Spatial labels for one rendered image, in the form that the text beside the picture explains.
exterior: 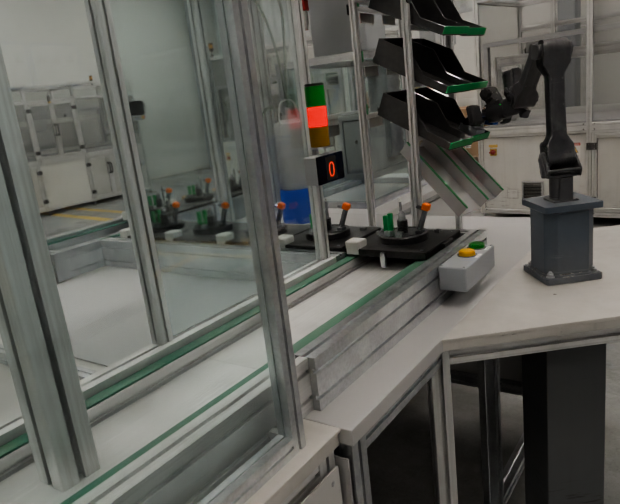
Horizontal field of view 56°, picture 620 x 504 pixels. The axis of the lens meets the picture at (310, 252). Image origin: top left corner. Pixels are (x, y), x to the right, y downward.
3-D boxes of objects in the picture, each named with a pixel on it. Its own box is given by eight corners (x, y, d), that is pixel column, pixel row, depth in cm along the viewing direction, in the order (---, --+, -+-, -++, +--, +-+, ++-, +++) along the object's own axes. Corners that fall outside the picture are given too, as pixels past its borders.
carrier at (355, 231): (381, 233, 183) (378, 193, 180) (341, 254, 164) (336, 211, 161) (317, 231, 197) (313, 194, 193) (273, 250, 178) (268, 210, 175)
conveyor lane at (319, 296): (461, 266, 171) (459, 233, 168) (292, 403, 105) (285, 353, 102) (375, 260, 187) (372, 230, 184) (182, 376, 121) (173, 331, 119)
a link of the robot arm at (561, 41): (572, 34, 141) (561, 39, 147) (541, 37, 141) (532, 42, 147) (577, 168, 146) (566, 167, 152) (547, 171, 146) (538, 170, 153)
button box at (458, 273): (495, 266, 154) (494, 243, 153) (467, 292, 138) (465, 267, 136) (469, 264, 158) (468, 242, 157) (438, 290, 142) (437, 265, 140)
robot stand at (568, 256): (603, 278, 148) (604, 200, 143) (547, 286, 147) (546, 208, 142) (574, 263, 162) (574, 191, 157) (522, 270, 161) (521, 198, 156)
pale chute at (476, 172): (495, 198, 196) (504, 189, 193) (475, 206, 187) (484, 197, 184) (440, 140, 205) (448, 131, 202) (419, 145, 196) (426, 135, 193)
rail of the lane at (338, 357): (487, 262, 171) (486, 226, 168) (320, 411, 101) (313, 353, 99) (469, 261, 174) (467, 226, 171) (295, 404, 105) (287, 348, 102)
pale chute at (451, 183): (480, 208, 184) (489, 198, 181) (458, 217, 175) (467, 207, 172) (423, 146, 193) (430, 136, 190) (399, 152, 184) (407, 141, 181)
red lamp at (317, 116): (331, 124, 149) (329, 105, 148) (321, 126, 145) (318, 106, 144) (315, 126, 152) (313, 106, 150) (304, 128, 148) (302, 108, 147)
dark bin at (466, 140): (471, 144, 180) (480, 122, 176) (449, 150, 171) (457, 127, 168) (401, 111, 195) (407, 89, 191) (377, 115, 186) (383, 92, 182)
